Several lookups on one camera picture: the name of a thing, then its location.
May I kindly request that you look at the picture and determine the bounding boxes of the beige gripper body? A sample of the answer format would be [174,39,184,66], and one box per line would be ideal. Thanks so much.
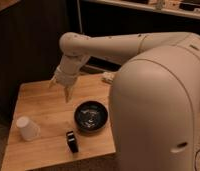
[54,65,79,87]

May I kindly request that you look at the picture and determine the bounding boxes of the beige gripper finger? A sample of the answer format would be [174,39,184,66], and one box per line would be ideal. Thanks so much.
[48,77,57,88]
[64,86,73,102]

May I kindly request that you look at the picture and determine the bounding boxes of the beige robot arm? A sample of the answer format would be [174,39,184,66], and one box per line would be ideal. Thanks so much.
[52,32,200,171]

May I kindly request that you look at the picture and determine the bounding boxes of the black eraser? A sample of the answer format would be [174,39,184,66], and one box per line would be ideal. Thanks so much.
[66,131,79,153]

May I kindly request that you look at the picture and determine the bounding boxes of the wooden table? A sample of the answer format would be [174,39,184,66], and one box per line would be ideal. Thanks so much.
[1,74,115,171]

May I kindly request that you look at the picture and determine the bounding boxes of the black bowl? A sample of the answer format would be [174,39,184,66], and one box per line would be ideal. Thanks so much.
[74,101,108,132]

